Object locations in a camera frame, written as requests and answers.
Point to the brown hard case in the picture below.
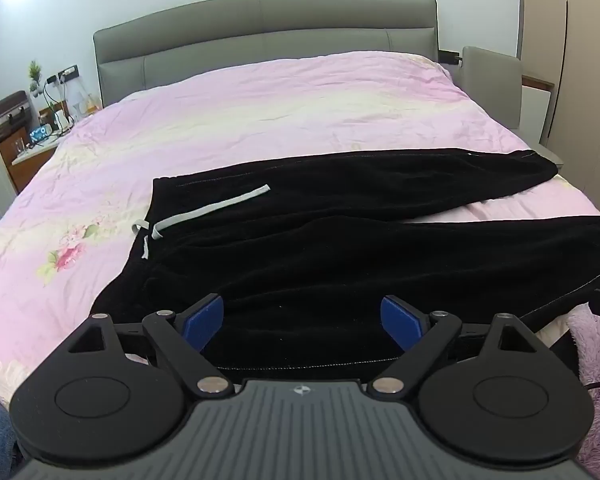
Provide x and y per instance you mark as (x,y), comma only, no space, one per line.
(2,117)

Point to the clear drinking glass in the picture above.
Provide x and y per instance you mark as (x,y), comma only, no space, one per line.
(19,149)

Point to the purple fuzzy blanket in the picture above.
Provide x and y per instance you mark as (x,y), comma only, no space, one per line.
(597,410)

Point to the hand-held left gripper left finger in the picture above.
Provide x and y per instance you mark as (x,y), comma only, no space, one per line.
(202,322)

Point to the wooden side desk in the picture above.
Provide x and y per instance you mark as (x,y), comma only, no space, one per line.
(27,162)

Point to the pink floral bed blanket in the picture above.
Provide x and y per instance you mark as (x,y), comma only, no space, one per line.
(280,110)

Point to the grey upholstered bed headboard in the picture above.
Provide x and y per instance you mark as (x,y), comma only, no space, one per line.
(260,30)

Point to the small green potted plant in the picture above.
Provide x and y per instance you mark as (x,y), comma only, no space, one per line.
(34,77)

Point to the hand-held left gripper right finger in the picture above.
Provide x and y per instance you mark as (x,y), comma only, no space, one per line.
(400,322)

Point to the black wall socket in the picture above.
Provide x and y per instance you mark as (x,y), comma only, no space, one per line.
(68,73)

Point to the beige wardrobe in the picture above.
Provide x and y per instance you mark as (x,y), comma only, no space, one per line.
(580,60)

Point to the clear bottle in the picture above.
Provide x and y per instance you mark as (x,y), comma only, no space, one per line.
(87,104)

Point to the white nightstand with wooden top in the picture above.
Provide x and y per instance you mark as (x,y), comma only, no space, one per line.
(536,110)

